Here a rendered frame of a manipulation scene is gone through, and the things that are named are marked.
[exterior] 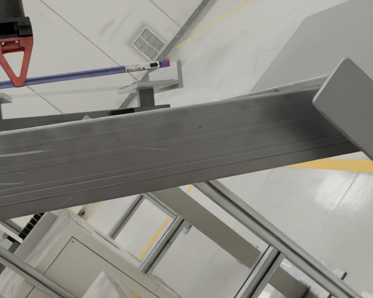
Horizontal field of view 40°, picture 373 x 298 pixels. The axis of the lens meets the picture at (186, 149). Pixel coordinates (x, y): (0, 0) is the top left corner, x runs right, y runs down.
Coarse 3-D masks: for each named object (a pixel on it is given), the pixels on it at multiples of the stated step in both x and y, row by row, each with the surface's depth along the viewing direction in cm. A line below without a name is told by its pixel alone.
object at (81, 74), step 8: (160, 64) 90; (168, 64) 91; (72, 72) 86; (80, 72) 86; (88, 72) 87; (96, 72) 87; (104, 72) 87; (112, 72) 88; (120, 72) 88; (8, 80) 83; (32, 80) 84; (40, 80) 84; (48, 80) 85; (56, 80) 85; (64, 80) 87; (0, 88) 83
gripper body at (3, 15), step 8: (0, 0) 80; (8, 0) 81; (16, 0) 82; (0, 8) 80; (8, 8) 81; (16, 8) 82; (0, 16) 81; (8, 16) 81; (16, 16) 81; (24, 16) 83; (0, 24) 79; (8, 24) 80; (24, 24) 79; (8, 32) 83
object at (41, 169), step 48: (288, 96) 43; (0, 144) 36; (48, 144) 37; (96, 144) 38; (144, 144) 40; (192, 144) 41; (240, 144) 42; (288, 144) 43; (336, 144) 45; (0, 192) 36; (48, 192) 37; (96, 192) 38; (144, 192) 40
